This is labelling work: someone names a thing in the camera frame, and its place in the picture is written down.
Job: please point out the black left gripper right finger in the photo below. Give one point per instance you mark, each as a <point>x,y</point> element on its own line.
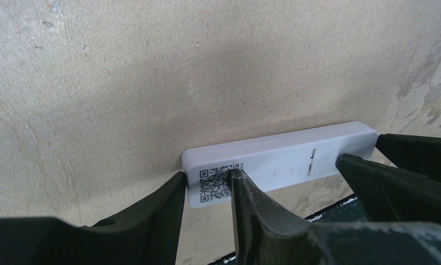
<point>266,232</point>

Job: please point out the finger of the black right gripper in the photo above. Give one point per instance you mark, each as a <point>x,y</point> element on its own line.
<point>419,154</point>
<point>390,194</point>

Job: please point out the white remote control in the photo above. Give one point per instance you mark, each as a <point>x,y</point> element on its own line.
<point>274,161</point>

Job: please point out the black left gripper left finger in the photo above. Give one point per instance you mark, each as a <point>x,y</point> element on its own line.
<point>146,232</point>

